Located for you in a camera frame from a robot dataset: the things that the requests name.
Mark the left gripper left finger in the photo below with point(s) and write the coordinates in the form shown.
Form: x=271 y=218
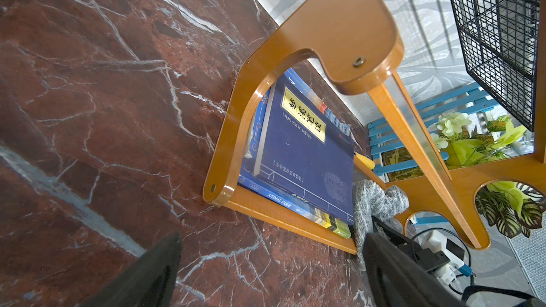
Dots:
x=150 y=281

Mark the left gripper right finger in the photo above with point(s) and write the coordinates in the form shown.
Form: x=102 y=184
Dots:
x=396 y=280

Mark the grey fluffy cloth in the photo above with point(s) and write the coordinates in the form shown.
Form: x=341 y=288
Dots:
x=370 y=200

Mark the orange wooden bookshelf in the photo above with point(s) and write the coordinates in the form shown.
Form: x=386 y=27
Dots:
x=256 y=76

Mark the white blue slatted crate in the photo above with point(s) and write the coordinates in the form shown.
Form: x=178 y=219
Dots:
x=392 y=161

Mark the green potted plant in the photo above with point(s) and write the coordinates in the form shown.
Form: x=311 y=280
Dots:
x=453 y=196

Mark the blue Animal Farm book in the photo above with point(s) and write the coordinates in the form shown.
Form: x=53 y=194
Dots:
x=248 y=181

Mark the dark blue book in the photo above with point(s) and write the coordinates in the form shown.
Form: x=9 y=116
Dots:
x=304 y=154

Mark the black wire mesh organizer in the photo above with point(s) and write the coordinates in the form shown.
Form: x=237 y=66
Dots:
x=499 y=40

